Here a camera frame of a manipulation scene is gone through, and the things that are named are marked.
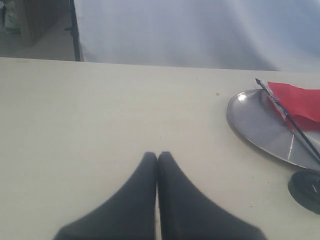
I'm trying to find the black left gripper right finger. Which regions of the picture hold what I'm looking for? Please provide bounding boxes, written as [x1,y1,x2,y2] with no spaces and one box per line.
[157,151,266,240]

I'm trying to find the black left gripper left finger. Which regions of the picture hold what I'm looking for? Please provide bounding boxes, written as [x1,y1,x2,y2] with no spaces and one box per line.
[55,152,157,240]

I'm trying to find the red and white flag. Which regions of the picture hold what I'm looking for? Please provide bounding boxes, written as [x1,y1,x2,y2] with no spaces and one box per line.
[255,78,320,162]

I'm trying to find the round black flag base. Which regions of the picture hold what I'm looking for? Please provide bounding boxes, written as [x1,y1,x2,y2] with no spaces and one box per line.
[287,170,320,215]

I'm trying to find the round metal plate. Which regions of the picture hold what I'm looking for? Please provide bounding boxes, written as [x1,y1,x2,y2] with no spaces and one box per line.
[226,89,320,171]

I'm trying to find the black backdrop stand pole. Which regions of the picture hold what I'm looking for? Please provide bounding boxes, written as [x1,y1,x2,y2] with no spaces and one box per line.
[64,0,81,62]

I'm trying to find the white backdrop cloth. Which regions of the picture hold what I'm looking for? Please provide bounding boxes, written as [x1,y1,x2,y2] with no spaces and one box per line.
[74,0,320,73]

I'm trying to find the green and white bag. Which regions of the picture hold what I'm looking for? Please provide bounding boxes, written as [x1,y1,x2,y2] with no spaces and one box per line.
[0,0,20,34]

